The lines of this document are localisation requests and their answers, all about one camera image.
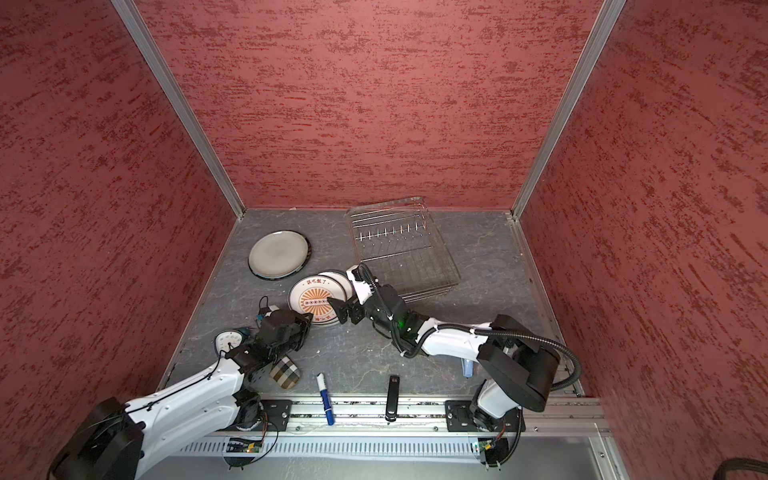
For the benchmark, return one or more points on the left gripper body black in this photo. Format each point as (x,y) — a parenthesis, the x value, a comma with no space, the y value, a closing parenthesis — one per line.
(299,333)

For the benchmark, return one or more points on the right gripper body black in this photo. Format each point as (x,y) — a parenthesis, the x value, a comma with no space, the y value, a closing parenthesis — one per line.
(361,312)

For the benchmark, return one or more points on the plain cream white plate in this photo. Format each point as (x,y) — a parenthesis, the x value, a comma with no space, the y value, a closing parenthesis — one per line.
(279,254)

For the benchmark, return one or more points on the red patterned plate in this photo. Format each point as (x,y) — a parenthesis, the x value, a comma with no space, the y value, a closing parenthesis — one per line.
(341,278)

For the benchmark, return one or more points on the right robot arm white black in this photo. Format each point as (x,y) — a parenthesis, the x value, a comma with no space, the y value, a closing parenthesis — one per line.
(523,368)

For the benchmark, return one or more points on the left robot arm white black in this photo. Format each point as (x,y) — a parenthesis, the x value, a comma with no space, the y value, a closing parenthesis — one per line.
(124,440)

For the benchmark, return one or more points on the plaid glasses case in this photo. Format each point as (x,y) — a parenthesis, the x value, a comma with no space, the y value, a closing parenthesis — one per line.
(285,373)

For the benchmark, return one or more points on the green alarm clock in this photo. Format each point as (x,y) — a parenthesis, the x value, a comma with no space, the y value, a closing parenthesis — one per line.
(227,340)

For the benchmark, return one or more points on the blue white marker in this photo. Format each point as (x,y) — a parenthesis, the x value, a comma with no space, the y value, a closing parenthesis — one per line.
(326,399)

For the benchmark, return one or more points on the black remote stick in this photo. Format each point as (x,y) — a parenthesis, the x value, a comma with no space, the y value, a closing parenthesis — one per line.
(392,400)

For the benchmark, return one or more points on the light blue small bottle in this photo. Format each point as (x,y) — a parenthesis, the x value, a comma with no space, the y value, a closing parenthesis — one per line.
(467,368)

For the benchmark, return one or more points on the wire dish rack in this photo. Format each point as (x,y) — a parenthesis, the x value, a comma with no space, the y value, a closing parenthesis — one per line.
(400,243)

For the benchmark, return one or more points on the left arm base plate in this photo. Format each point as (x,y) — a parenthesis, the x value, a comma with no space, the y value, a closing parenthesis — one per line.
(270,415)

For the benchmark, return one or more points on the aluminium front rail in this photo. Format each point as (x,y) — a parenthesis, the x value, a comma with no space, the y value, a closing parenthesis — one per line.
(425,416)

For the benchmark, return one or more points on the left circuit board with wires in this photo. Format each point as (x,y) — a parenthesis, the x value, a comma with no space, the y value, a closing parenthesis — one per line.
(241,452)

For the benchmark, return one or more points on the circuit board with wires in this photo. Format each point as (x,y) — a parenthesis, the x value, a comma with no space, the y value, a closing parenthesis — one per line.
(492,453)
(241,452)

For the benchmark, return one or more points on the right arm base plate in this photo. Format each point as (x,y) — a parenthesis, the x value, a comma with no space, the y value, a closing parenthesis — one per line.
(460,418)

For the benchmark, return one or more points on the right circuit board with wires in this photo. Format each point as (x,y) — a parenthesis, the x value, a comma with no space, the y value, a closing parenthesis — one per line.
(492,453)

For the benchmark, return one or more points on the left corner aluminium post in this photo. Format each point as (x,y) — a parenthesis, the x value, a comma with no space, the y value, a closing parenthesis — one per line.
(138,30)

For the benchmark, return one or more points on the corner aluminium post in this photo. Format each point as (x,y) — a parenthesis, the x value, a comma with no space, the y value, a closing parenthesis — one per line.
(601,30)
(138,30)

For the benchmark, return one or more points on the right corner aluminium post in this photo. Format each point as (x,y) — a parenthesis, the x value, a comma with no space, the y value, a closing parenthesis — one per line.
(601,30)

